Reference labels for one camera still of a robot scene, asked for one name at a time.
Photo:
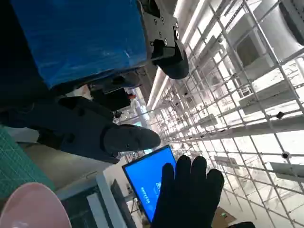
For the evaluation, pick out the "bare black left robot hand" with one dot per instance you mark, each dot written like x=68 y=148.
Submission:
x=85 y=42

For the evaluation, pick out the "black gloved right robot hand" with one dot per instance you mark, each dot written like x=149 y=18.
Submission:
x=187 y=197

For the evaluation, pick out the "pink bowl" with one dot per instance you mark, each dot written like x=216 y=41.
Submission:
x=31 y=209

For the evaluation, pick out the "monitor with blue screen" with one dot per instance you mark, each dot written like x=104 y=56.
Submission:
x=145 y=175

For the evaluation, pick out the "white cabinet with glass door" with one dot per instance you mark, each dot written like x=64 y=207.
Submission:
x=104 y=204

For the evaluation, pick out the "green cutting mat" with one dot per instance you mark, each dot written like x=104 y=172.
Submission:
x=14 y=166

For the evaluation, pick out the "white ventilation duct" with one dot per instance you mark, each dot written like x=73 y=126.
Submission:
x=273 y=31

